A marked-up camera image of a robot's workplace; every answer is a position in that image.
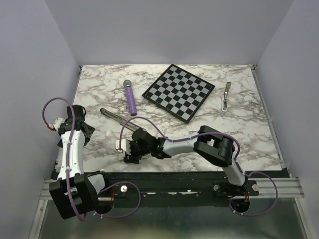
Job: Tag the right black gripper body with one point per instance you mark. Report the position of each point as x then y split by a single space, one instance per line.
136 152

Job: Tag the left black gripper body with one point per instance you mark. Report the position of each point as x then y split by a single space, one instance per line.
88 134

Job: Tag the grey black stapler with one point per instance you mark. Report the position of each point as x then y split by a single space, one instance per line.
131 126

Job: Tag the white stapler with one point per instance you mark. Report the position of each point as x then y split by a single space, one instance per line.
224 99

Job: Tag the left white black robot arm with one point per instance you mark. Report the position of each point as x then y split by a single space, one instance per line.
84 187

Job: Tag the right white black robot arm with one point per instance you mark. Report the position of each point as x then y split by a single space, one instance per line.
217 148

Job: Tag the purple glitter microphone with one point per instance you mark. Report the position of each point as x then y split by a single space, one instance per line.
130 97

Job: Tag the black white chessboard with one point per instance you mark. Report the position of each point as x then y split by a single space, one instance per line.
179 92

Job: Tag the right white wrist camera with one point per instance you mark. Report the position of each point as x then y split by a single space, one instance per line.
123 146

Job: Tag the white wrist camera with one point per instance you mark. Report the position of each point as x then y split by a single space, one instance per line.
123 146
56 124

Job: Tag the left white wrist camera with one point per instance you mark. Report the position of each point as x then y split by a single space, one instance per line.
56 124

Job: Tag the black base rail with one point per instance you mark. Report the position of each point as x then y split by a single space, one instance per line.
186 189

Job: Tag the aluminium frame rail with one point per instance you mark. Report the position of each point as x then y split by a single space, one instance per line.
264 218

